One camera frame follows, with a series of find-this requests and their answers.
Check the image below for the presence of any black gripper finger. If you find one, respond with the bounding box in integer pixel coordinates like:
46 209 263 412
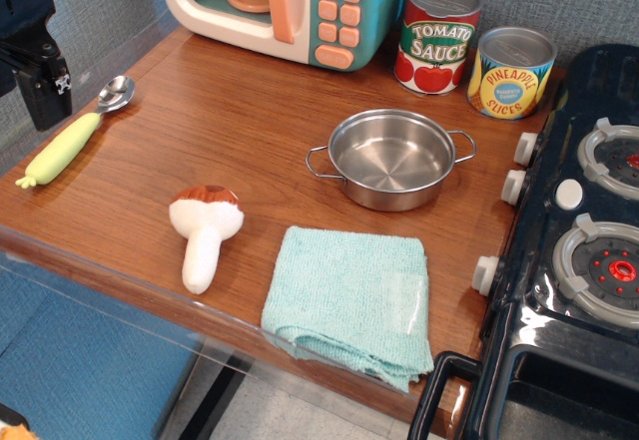
1 20 72 132

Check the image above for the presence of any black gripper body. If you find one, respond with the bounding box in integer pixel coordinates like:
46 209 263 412
0 0 58 42

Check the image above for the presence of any plush mushroom toy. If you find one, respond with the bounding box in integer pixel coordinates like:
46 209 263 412
169 185 245 294

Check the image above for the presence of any toy microwave teal and cream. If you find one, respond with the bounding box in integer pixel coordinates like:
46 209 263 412
166 0 403 72

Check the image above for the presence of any small steel pot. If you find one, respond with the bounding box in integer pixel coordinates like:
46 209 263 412
306 109 477 213

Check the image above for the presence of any orange plush object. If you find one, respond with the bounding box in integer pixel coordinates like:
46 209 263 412
0 424 39 440

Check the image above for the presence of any tomato sauce can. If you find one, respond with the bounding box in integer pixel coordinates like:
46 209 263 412
394 0 482 95

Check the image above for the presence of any light blue folded towel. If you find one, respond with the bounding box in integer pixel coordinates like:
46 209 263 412
262 226 433 391

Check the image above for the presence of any pineapple slices can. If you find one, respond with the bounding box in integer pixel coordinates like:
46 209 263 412
467 26 557 120

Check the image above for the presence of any black toy stove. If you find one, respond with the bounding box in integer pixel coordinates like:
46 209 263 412
409 44 638 439

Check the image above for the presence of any spoon with green handle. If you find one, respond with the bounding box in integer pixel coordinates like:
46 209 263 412
15 75 136 190

